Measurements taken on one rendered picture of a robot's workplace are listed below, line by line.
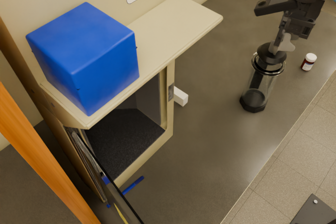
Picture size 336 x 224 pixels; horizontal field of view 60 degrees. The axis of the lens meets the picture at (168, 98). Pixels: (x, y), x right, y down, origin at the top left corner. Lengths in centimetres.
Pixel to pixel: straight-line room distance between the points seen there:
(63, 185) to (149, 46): 27
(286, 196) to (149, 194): 127
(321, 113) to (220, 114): 150
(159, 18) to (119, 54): 19
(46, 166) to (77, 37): 19
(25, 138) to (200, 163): 70
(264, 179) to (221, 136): 106
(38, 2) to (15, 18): 4
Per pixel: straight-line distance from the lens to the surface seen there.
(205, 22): 54
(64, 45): 38
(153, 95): 86
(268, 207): 202
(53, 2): 43
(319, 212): 211
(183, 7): 58
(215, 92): 117
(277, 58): 95
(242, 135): 108
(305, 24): 86
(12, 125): 37
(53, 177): 49
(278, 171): 213
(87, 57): 36
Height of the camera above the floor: 184
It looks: 53 degrees down
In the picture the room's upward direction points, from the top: straight up
